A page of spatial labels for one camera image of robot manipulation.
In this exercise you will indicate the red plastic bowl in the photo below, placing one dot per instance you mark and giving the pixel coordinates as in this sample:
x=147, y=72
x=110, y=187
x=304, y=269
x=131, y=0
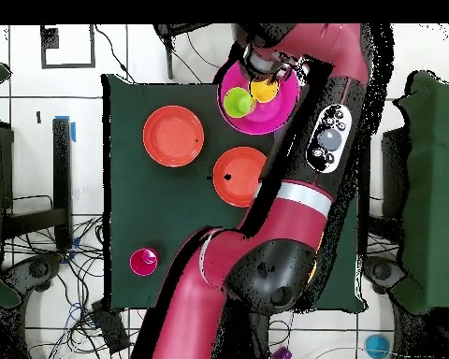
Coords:
x=235, y=183
x=172, y=136

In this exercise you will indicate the green plastic cup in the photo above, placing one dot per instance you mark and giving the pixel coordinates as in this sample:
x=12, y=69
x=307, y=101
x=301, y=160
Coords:
x=236, y=104

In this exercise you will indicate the pink plastic bowl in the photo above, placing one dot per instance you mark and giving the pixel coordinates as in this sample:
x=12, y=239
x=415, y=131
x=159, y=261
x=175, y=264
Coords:
x=273, y=116

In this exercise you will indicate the yellow plastic cup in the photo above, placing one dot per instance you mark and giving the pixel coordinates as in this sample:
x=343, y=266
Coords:
x=263, y=91

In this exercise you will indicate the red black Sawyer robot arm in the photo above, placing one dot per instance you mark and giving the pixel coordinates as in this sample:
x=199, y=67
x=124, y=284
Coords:
x=284, y=217

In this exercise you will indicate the dark green tablecloth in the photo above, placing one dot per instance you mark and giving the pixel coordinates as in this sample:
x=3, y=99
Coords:
x=153, y=217

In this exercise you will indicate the red plastic cup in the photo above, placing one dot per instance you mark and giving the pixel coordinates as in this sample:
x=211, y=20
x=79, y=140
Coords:
x=140, y=263

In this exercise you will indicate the grey tripod leg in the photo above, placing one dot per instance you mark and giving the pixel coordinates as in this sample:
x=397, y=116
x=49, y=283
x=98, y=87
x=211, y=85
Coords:
x=170, y=60

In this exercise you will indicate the purple small object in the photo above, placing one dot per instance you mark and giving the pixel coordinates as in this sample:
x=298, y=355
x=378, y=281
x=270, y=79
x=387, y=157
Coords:
x=282, y=353

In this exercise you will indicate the blue tape strip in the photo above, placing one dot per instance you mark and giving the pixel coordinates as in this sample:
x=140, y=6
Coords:
x=73, y=131

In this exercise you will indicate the black metal stand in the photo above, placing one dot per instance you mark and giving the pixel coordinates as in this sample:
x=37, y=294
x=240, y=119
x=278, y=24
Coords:
x=61, y=168
x=394, y=168

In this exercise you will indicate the black power strip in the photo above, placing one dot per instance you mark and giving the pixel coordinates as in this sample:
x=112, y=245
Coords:
x=110, y=329

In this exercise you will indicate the blue round object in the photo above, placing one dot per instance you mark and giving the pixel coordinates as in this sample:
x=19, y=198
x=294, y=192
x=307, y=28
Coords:
x=377, y=346

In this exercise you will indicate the black square floor frame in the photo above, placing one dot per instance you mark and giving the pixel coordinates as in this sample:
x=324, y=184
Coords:
x=67, y=66

